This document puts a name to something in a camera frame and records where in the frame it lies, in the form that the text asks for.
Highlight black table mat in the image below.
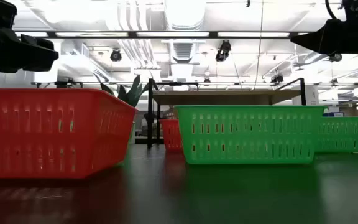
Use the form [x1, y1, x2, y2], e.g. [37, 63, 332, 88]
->
[0, 144, 358, 224]

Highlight white column with signs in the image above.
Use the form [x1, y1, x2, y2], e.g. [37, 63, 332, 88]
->
[292, 85, 320, 106]

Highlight red plastic basket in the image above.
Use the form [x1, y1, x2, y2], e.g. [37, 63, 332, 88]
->
[159, 119, 185, 152]
[0, 88, 137, 180]

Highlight person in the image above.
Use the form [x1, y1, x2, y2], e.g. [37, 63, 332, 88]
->
[162, 105, 178, 121]

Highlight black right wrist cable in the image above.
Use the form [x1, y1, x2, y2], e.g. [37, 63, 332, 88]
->
[324, 0, 341, 20]

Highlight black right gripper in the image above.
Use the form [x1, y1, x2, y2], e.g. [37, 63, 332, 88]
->
[290, 19, 358, 55]

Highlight silver ceiling air duct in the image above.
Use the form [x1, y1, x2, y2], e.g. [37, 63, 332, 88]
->
[163, 0, 208, 31]

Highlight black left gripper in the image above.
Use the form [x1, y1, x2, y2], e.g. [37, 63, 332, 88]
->
[0, 28, 59, 74]

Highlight wooden shelf with black legs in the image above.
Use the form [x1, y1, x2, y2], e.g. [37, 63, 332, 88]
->
[147, 77, 306, 149]

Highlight black overhead light bar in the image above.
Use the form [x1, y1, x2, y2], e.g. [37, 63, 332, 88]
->
[14, 30, 310, 39]

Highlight green snake plant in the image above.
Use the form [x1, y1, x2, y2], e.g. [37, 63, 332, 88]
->
[93, 73, 150, 108]

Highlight green plastic basket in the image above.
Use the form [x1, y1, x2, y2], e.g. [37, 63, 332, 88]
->
[175, 105, 328, 165]
[314, 116, 358, 154]

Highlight blue storage bins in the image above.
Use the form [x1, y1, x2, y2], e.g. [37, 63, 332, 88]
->
[321, 111, 345, 118]

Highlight white plant pot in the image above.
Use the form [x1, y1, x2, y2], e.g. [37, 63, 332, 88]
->
[129, 119, 137, 144]

